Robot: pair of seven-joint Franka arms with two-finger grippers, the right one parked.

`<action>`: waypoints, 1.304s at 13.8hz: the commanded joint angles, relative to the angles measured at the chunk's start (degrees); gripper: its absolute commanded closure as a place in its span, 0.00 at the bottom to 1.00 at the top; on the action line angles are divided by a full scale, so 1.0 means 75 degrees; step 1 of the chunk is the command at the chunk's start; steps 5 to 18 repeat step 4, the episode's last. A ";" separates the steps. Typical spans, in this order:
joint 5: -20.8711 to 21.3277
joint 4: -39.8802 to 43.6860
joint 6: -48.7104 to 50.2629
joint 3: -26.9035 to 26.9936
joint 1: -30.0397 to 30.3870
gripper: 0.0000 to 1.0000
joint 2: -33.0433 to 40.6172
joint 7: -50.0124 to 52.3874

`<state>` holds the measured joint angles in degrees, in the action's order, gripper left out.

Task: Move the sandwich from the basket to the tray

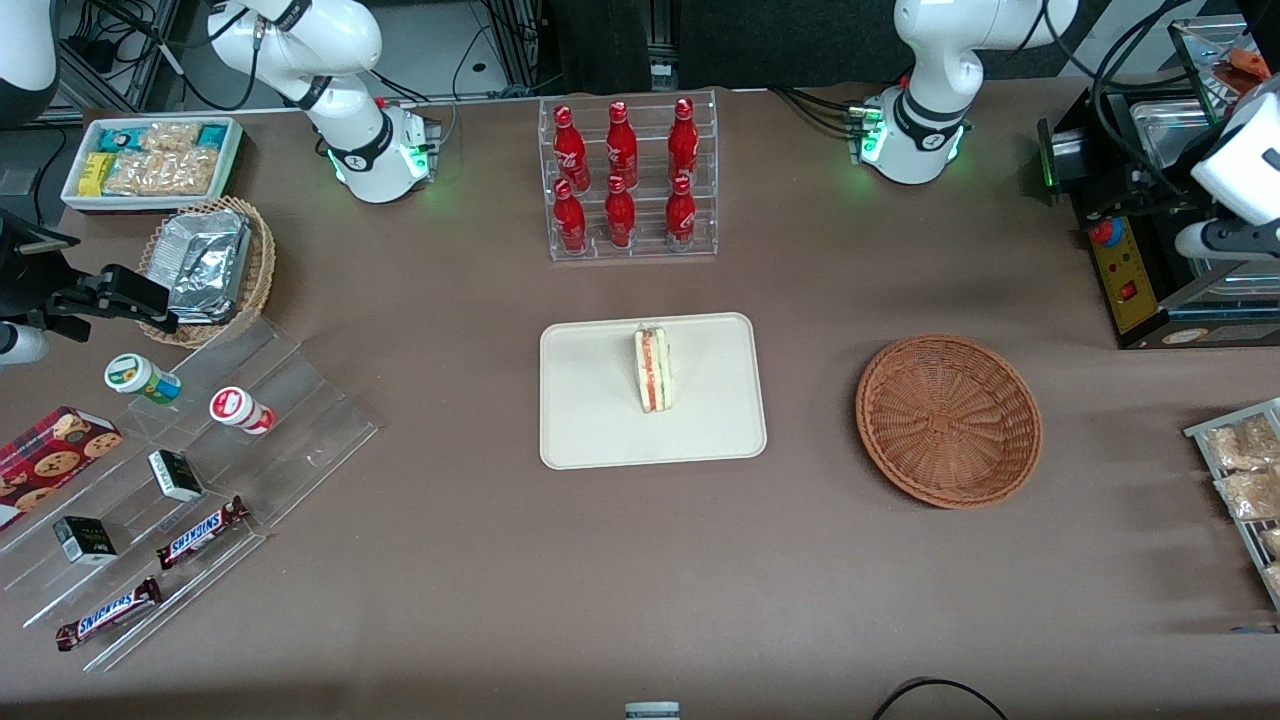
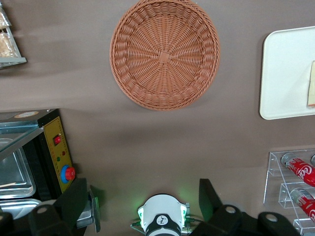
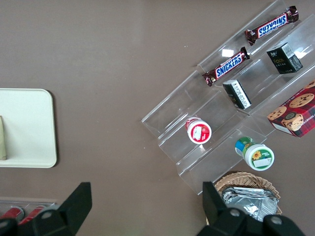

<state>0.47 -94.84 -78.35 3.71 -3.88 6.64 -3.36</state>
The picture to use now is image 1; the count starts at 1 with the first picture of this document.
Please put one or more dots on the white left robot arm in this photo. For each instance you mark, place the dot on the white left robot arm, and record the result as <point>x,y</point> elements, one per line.
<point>935,60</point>

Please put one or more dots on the cream rectangular serving tray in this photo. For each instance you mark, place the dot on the cream rectangular serving tray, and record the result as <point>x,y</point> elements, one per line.
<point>590,400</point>

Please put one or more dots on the light tan wicker basket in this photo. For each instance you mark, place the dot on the light tan wicker basket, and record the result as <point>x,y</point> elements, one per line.
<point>258,270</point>

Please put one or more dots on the snickers chocolate bar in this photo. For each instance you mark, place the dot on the snickers chocolate bar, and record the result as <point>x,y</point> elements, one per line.
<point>108,613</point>
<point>200,533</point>

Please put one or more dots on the clear acrylic stepped display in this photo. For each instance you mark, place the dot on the clear acrylic stepped display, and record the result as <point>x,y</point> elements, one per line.
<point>300,430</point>

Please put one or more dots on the white power strip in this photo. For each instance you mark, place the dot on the white power strip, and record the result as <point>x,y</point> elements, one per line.
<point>661,71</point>

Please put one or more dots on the green lid yogurt cup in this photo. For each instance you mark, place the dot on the green lid yogurt cup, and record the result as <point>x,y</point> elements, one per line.
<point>135,375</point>

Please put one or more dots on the small grey device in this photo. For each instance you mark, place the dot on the small grey device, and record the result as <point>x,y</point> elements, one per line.
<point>652,711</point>

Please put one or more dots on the stacked aluminium foil containers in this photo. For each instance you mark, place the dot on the stacked aluminium foil containers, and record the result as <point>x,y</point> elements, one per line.
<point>205,265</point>

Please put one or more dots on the clear acrylic bottle rack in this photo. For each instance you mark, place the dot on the clear acrylic bottle rack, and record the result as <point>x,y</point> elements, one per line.
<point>645,240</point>

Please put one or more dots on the clear bag of pastries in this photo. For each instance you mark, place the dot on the clear bag of pastries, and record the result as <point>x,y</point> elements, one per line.
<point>1273,578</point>
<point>1245,445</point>
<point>1270,542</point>
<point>1250,495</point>

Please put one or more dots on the black food warmer machine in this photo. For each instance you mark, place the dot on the black food warmer machine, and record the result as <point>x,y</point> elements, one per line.
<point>1125,285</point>

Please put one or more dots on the yellow snack packet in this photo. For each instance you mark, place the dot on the yellow snack packet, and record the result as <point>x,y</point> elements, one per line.
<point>94,175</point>

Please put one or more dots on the orange sausage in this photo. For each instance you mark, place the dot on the orange sausage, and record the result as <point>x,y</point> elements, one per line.
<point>1248,60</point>

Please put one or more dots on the red cola bottle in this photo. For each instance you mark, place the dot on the red cola bottle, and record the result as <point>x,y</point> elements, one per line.
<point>619,215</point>
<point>681,215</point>
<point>683,140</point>
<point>568,150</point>
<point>621,145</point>
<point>570,220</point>

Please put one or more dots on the triangular sandwich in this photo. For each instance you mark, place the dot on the triangular sandwich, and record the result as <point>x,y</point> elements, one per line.
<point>654,370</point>

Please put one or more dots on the brown round wicker basket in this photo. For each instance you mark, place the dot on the brown round wicker basket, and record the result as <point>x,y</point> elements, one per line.
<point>950,430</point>

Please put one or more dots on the small black carton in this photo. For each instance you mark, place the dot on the small black carton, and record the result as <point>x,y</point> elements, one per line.
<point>85,540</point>
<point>175,475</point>

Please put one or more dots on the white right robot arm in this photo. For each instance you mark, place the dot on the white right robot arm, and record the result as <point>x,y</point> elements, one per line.
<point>330,60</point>

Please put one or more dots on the red lid yogurt cup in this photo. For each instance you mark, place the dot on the red lid yogurt cup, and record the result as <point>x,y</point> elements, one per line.
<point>238,408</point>

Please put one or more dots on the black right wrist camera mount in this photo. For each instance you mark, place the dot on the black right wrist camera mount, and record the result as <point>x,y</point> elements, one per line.
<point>25,270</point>

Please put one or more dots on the white rectangular snack bin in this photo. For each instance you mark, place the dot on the white rectangular snack bin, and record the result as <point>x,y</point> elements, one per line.
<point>232,165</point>

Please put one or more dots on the clear cracker bag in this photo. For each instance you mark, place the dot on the clear cracker bag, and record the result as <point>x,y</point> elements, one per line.
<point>170,135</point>
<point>185,170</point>
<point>127,173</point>

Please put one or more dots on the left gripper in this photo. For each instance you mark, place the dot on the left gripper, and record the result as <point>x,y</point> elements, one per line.
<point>1150,187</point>

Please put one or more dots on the teal snack packet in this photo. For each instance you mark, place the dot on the teal snack packet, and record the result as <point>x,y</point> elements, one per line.
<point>212,135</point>
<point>115,139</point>

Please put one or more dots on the red tartan cookie box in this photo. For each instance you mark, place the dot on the red tartan cookie box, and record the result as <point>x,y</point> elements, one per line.
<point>55,460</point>

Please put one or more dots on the aluminium frame post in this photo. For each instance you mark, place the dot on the aluminium frame post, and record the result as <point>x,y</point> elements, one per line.
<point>520,45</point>

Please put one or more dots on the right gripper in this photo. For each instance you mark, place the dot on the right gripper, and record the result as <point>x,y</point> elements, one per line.
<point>22,282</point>

